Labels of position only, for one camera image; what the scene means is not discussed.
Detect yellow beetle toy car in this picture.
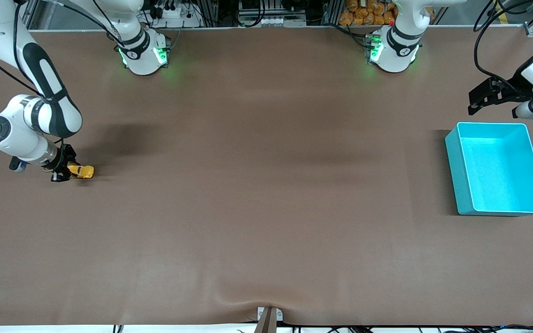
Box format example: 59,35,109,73
68,165,94,179

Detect teal plastic bin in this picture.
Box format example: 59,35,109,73
445,122,533,216

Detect small green-lit electronics box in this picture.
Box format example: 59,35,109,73
158,36,172,65
365,33,379,64

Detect orange snack packets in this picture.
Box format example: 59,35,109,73
339,0,435,26

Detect white power strip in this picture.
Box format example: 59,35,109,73
149,0,202,28

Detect brown table mat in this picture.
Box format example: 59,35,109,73
0,25,533,327

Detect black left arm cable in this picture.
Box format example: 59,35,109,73
473,0,528,94

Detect grey table edge bracket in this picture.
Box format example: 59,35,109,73
257,307,284,333

